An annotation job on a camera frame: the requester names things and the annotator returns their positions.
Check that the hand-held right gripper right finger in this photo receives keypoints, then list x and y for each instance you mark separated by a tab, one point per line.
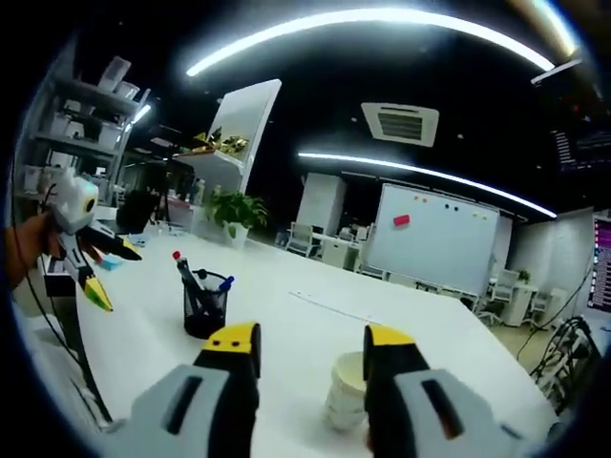
406	405

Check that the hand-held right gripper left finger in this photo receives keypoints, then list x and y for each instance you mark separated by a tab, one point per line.
215	405

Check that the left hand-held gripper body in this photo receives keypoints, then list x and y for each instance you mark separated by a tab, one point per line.
74	205

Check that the red cap whiteboard marker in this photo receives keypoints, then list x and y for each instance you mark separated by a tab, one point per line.
177	255

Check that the black laser pointer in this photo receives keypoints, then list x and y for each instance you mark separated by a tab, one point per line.
185	274

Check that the black cap whiteboard marker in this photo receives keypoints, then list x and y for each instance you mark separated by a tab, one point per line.
200	274

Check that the black mesh pen holder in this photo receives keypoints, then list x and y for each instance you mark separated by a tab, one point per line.
205	310

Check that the blue cap whiteboard marker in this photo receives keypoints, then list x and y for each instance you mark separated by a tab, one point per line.
226	282

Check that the large standing whiteboard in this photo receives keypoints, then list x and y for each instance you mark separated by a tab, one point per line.
429	238

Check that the person's left hand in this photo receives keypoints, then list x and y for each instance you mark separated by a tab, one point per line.
43	238

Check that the light blue pack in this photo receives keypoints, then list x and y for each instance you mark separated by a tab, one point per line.
112	263

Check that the black office chair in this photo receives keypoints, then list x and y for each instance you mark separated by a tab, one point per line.
138	210

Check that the grey storage rack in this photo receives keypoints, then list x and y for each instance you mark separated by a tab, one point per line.
81	88

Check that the green potted plant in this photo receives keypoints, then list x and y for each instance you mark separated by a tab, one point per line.
238	210

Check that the gold decorations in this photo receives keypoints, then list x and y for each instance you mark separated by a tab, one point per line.
224	143

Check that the white curved display shelf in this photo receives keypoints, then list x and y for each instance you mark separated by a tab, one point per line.
248	124

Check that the pink board eraser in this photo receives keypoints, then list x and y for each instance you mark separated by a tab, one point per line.
402	220

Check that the white cabinet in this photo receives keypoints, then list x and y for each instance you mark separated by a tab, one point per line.
322	200

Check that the ceiling light strip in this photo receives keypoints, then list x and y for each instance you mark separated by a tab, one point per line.
238	47
315	155
554	24

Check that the purple screen monitor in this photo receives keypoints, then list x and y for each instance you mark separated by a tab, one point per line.
602	262

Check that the ceiling air conditioner vent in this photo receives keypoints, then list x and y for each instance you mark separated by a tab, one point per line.
401	124

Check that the hanging dark display screen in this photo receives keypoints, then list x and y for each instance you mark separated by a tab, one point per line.
587	143

